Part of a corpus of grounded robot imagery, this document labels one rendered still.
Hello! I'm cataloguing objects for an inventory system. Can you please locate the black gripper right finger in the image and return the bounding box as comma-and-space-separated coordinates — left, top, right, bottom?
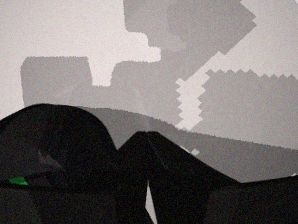
148, 131, 298, 224

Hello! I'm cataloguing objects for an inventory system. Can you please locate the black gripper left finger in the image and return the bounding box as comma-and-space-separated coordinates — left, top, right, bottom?
0, 131, 149, 224

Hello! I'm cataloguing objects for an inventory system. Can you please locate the dark grey controller unit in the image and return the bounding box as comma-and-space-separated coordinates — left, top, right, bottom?
0, 103, 117, 188

